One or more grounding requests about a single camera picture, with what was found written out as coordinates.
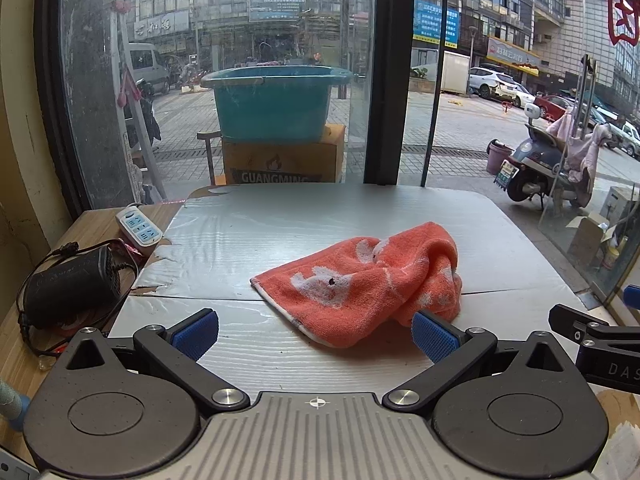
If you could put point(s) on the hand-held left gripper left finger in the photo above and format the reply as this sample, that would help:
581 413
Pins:
197 332

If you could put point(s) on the metal ladder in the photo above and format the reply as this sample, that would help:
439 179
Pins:
145 160

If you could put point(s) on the orange patterned towel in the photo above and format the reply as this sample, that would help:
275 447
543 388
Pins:
360 280

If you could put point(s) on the white kiosk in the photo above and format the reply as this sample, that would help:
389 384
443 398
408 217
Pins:
454 72

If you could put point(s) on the pink clothes on rack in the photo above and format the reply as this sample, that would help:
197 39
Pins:
585 155

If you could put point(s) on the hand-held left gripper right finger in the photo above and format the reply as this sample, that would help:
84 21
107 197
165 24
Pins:
434 335

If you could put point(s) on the white car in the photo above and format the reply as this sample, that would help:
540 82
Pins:
495 82

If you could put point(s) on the white power strip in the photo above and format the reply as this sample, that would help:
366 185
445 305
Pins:
140 227

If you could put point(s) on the black window frame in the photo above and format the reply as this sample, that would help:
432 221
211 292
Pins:
390 85

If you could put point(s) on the red window paper-cut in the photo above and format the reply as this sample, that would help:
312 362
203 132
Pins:
622 15

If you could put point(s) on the white van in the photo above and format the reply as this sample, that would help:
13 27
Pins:
147 67

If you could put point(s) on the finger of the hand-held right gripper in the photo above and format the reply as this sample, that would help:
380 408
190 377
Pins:
570 320

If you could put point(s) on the plastic bottle with blue cap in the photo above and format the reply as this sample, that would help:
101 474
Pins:
10 405

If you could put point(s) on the purple bucket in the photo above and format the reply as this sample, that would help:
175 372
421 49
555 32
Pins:
499 156

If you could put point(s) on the dark parked motorcycle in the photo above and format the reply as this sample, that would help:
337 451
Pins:
147 115

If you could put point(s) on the red car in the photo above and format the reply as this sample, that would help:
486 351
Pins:
552 107

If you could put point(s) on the blue electric scooter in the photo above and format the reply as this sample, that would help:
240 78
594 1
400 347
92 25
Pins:
530 160

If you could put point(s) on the teal plastic tub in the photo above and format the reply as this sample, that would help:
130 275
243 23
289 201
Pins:
272 105

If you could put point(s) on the brown cardboard box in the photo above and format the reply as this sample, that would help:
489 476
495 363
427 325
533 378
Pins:
285 160

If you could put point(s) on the small open cardboard box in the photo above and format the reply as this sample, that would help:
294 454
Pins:
587 240

